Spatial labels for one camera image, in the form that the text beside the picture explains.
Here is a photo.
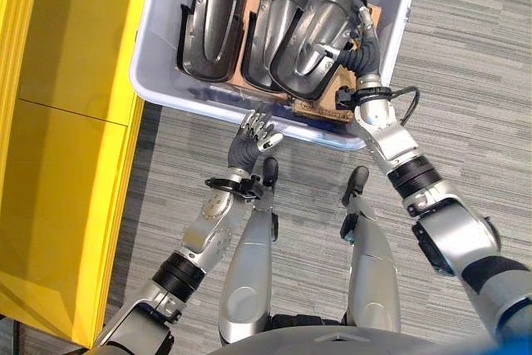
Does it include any silver left robot leg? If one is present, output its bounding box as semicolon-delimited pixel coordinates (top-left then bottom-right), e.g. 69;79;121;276
217;156;280;346

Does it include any white plastic box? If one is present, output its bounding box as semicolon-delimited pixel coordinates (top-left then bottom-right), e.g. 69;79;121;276
129;0;419;150

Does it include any silver robot leg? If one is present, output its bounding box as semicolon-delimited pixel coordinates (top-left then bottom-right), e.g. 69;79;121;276
339;165;401;333
217;156;280;346

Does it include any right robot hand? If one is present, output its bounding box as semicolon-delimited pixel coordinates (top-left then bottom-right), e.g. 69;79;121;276
310;0;382;85

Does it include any silver right robot leg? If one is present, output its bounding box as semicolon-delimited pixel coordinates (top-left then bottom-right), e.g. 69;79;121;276
339;165;401;333

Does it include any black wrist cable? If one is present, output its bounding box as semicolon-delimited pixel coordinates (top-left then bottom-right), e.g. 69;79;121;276
388;85;421;126

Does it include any black sole-shaped part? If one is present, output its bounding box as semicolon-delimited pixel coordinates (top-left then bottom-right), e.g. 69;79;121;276
268;0;370;101
239;0;313;94
177;0;249;84

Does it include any grey robot torso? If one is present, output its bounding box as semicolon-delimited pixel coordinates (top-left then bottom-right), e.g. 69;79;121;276
207;313;500;355

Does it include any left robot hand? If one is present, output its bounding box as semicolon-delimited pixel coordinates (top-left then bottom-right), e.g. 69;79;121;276
228;106;284;175

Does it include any brown cardboard sheet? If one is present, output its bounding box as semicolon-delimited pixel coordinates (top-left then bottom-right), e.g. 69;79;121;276
227;0;384;123

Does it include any yellow metal shelf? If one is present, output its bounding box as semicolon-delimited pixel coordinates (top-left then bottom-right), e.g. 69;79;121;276
0;0;157;349

